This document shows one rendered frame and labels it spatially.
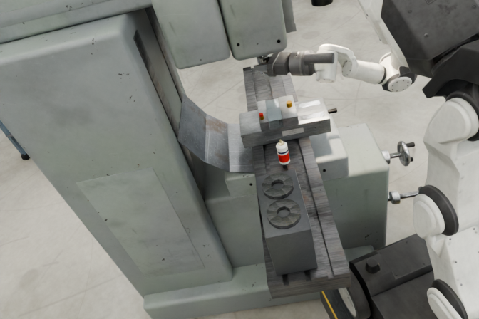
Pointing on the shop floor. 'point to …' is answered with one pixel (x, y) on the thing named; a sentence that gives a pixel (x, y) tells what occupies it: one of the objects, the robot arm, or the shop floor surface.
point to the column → (116, 145)
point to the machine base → (228, 294)
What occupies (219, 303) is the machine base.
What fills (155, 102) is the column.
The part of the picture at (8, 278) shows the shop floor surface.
